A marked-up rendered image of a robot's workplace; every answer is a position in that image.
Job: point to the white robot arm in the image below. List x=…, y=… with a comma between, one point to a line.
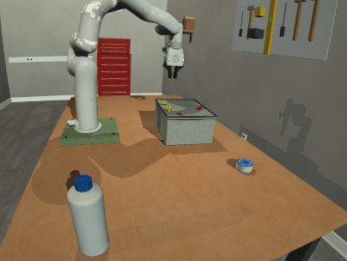
x=86, y=40

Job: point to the white bottle with blue cap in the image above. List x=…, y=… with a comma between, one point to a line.
x=86, y=203

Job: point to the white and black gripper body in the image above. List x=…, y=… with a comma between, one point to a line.
x=174, y=57

